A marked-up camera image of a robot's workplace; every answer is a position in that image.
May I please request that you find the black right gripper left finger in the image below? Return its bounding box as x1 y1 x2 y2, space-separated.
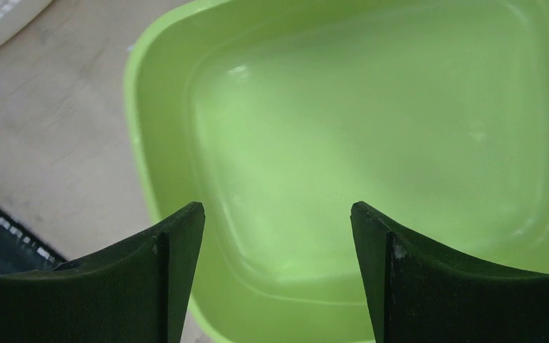
0 202 205 342

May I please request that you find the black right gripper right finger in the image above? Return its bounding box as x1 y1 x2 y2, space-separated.
350 202 549 342

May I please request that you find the lime green basin tray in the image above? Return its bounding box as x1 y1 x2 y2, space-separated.
124 1 549 342

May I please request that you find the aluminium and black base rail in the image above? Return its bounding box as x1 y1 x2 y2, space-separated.
0 208 66 275

